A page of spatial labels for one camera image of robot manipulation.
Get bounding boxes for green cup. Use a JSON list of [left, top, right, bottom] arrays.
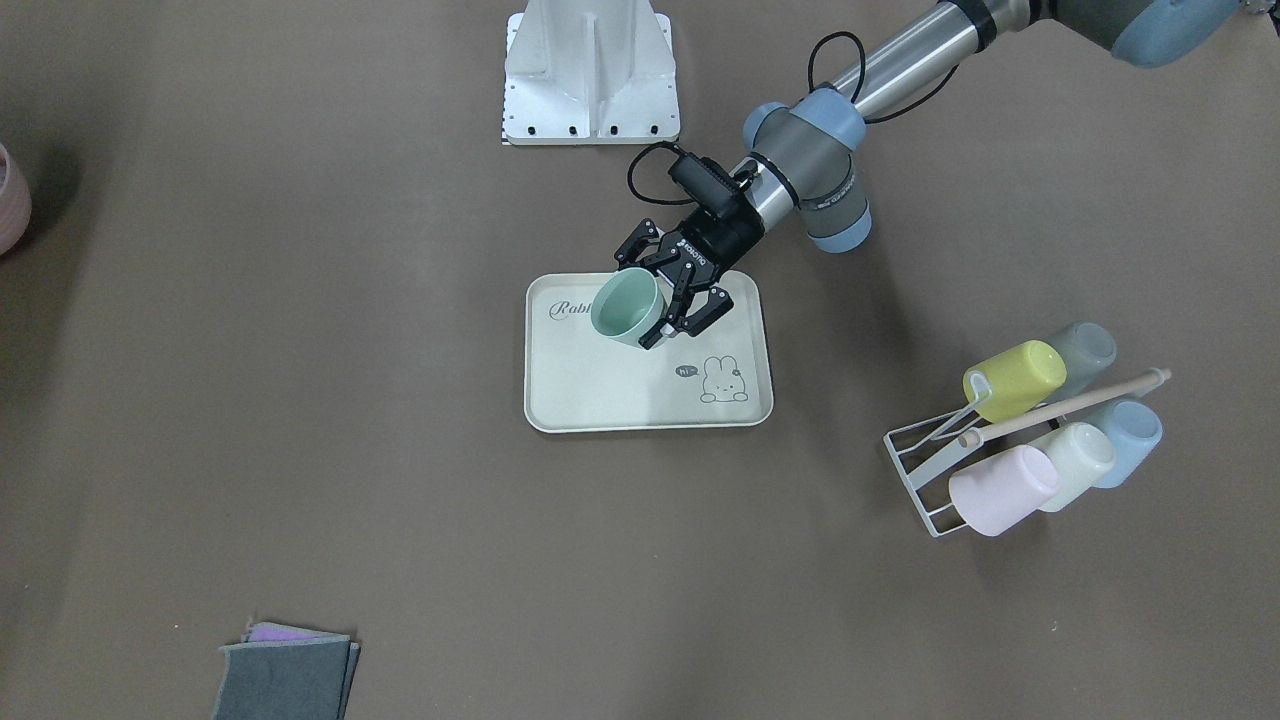
[[590, 266, 668, 348]]

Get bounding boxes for cream rabbit tray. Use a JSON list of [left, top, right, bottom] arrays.
[[524, 272, 774, 433]]

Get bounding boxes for yellow cup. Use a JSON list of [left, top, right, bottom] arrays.
[[963, 340, 1068, 423]]

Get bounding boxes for pink cup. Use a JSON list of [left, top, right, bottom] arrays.
[[948, 445, 1062, 537]]

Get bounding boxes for grey translucent cup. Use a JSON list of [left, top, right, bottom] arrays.
[[1044, 322, 1117, 404]]

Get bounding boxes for cream cup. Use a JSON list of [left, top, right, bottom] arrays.
[[1030, 421, 1117, 512]]

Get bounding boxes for light blue cup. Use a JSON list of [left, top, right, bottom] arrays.
[[1084, 396, 1164, 489]]

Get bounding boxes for grey folded cloth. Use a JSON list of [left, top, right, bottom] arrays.
[[212, 621, 361, 719]]

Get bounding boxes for pink bowl with ice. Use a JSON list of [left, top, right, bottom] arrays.
[[0, 145, 32, 255]]

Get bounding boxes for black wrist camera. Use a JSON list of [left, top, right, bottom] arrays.
[[668, 152, 742, 219]]

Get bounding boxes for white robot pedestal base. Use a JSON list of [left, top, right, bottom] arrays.
[[500, 1, 682, 146]]

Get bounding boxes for black camera cable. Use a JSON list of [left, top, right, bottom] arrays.
[[627, 32, 961, 208]]

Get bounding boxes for white wire cup rack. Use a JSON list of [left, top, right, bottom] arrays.
[[883, 368, 1172, 539]]

